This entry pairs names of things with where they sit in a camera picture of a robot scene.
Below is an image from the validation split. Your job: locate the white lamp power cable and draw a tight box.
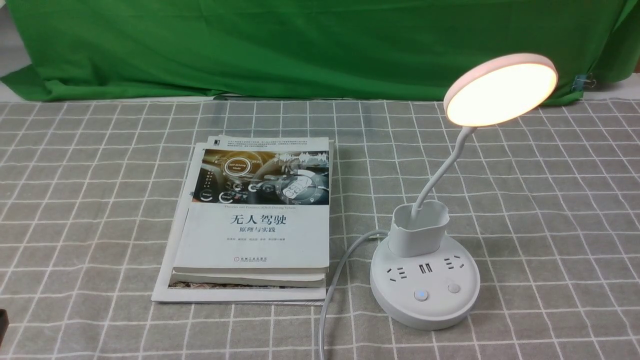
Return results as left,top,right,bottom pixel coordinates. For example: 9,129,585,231
318,230,390,360

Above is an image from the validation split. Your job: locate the middle white book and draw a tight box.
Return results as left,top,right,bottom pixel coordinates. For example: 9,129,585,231
168,268,328,289

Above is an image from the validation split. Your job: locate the bottom thin white magazine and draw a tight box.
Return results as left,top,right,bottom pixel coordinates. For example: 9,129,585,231
151,155,326,306

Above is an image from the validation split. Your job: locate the top white autonomous driving book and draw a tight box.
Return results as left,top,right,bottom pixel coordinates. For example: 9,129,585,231
173,136,334,274

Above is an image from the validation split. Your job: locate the blue binder clip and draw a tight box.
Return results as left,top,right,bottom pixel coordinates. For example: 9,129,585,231
571,73,597,92

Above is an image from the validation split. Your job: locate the white desk lamp with sockets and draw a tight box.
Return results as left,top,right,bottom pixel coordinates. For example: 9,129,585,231
369,53,559,331

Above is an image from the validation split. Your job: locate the dark object at left edge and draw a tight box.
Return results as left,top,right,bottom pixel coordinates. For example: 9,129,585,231
0,309,10,346

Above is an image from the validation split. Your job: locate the grey checked tablecloth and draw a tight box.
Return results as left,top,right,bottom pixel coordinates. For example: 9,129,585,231
0,99,640,360

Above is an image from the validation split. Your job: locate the green backdrop cloth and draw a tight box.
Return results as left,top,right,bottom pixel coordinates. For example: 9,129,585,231
1,0,639,105

